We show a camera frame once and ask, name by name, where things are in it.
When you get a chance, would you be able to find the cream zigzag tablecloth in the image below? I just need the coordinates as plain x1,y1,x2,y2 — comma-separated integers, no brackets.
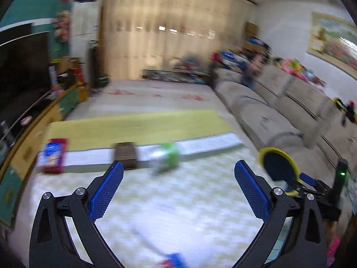
11,147,283,268

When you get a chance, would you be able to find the green white bottle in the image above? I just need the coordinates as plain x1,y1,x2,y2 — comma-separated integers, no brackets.
149,142,180,172

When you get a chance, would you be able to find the pile of plush toys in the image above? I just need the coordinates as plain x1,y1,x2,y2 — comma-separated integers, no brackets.
281,59,326,88

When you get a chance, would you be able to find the framed floral painting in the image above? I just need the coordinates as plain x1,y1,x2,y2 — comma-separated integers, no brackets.
307,12,356,78

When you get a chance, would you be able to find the black television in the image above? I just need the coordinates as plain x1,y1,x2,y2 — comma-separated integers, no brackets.
1,31,52,136

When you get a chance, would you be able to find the yellow-green table runner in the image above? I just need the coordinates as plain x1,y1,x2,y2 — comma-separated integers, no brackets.
43,109,231,151

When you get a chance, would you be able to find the blue white milk powder sachet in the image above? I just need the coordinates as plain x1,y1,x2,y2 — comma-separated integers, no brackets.
155,253,188,268

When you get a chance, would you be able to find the brown wooden box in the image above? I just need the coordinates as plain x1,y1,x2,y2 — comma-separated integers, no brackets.
114,142,138,170

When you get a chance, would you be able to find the yellow-rimmed black trash bin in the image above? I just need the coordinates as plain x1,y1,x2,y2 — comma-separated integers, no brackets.
258,147,300,196

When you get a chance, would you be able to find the beige sectional sofa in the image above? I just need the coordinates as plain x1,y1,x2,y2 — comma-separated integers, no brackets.
212,65,356,182

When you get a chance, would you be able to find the beige patterned curtain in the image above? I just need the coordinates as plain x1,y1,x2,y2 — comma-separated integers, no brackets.
102,0,255,80

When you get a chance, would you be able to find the row of books on floor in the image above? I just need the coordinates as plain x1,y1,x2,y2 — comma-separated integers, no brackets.
141,56,211,85

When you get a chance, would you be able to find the white floral floor mat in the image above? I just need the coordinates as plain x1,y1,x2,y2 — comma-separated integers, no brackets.
66,80,228,120

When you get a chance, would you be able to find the wooden tv cabinet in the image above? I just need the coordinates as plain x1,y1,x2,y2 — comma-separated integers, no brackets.
1,85,80,230

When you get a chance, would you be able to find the red blue snack packet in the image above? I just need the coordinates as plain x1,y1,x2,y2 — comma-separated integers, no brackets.
42,138,68,174

